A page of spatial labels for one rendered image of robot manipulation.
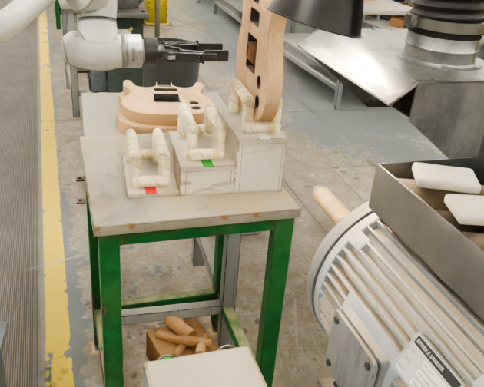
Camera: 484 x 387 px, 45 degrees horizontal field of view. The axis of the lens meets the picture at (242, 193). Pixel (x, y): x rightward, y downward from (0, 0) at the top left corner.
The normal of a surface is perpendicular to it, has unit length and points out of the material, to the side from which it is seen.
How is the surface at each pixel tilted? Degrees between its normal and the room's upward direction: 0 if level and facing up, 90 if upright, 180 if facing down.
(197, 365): 0
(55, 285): 0
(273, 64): 66
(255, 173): 90
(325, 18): 71
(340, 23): 76
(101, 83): 90
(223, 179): 90
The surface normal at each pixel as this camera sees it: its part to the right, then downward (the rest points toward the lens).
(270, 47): 0.25, 0.23
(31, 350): 0.07, -0.88
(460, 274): -0.95, 0.07
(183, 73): 0.59, 0.46
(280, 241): 0.29, 0.46
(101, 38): 0.28, 0.00
